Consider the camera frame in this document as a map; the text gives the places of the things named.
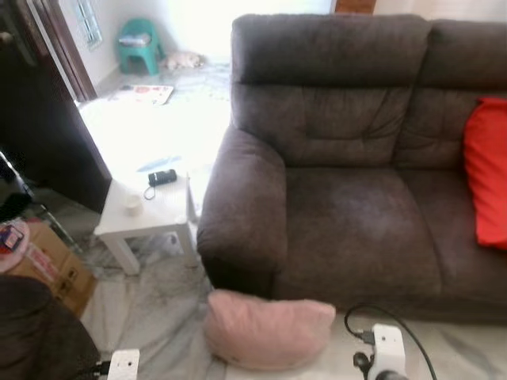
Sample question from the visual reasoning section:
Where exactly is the dark wooden door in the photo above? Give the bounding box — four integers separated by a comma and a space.
0, 0, 112, 213

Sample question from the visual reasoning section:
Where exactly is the brown wooden furniture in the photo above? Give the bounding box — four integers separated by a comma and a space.
334, 0, 376, 14

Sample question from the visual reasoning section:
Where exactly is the dark brown fabric sofa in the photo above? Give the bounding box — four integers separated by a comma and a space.
196, 13, 507, 324

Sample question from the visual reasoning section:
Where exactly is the stack of papers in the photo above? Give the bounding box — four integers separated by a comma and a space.
120, 33, 151, 47

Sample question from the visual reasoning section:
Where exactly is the white paper cup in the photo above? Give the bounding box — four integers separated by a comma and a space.
122, 194, 144, 216

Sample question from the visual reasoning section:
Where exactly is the small window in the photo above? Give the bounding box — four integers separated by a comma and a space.
75, 0, 104, 48

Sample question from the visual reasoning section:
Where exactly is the dark brown armchair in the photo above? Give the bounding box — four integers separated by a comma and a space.
0, 275, 101, 380

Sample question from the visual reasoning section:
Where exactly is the white side table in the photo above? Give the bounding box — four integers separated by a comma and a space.
94, 170, 199, 276

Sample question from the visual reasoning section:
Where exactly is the red cushion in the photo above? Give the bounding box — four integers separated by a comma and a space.
463, 97, 507, 250

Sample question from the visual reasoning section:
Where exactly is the printed floor mat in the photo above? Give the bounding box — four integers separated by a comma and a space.
111, 83, 175, 106

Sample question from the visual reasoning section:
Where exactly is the brown door frame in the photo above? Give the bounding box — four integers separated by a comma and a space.
32, 0, 97, 102

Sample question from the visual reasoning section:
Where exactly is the pink cat face pillow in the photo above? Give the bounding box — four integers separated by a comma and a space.
204, 290, 337, 371

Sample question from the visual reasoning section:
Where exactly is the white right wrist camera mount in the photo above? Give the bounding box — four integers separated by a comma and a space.
369, 324, 406, 380

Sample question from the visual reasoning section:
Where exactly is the black device with strap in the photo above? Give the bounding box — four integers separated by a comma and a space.
143, 169, 178, 200

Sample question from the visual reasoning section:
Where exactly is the teal plastic stool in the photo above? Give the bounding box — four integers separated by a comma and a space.
116, 18, 165, 76

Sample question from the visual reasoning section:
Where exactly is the black metal stand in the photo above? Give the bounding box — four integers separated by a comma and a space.
0, 150, 50, 232

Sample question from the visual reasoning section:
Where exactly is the cardboard box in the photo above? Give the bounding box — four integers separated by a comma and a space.
6, 220, 97, 317

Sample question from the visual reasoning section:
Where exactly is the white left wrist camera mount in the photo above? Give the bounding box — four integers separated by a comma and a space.
106, 349, 141, 380

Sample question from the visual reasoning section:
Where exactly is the cream fluffy toy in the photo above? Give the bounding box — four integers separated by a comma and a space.
162, 51, 208, 72

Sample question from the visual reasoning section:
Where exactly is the colourful printed package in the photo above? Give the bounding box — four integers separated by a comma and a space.
0, 222, 29, 274

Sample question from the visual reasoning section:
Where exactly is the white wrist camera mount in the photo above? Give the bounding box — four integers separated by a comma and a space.
106, 349, 141, 380
369, 324, 406, 380

